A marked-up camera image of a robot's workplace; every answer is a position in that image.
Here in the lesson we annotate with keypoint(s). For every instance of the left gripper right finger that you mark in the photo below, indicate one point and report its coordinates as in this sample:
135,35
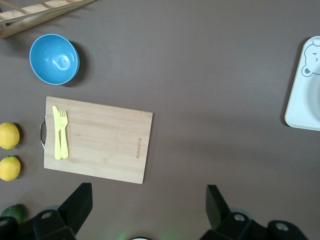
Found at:
217,215

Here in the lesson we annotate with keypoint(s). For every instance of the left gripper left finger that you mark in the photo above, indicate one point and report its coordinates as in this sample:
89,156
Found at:
75,210

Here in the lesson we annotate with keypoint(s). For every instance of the green lime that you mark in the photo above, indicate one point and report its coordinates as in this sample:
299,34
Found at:
13,211

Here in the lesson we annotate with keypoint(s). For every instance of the yellow plastic fork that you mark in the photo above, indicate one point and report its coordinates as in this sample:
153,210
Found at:
64,140

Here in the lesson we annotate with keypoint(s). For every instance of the wooden cutting board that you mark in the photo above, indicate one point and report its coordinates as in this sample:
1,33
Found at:
105,140

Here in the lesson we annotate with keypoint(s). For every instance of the yellow lemon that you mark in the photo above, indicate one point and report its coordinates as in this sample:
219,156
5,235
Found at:
9,168
8,136

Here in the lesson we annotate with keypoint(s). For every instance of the brown table mat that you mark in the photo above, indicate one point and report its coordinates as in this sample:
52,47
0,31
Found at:
200,100

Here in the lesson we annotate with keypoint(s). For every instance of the cream bear print tray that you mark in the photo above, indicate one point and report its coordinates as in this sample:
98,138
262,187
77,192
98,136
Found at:
300,105

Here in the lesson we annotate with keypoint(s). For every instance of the blue bowl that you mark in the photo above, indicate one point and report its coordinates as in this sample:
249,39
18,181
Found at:
53,58

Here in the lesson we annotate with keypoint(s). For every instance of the wooden dish rack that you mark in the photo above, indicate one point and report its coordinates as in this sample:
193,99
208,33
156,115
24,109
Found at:
30,21

